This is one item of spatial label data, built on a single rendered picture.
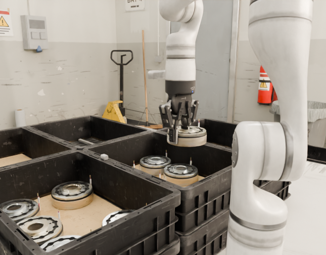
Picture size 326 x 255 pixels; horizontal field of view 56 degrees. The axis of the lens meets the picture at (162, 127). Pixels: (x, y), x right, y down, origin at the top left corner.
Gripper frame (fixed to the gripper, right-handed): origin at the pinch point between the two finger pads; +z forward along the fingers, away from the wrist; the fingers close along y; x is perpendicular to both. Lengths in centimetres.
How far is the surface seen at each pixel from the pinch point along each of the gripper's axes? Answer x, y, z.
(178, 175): 3.9, 4.9, 13.3
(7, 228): 1.9, -43.1, 7.9
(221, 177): -13.0, -0.9, 7.8
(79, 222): 8.7, -25.3, 17.0
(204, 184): -12.7, -7.1, 7.8
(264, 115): 99, 292, 46
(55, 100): 348, 166, 37
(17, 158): 63, -15, 16
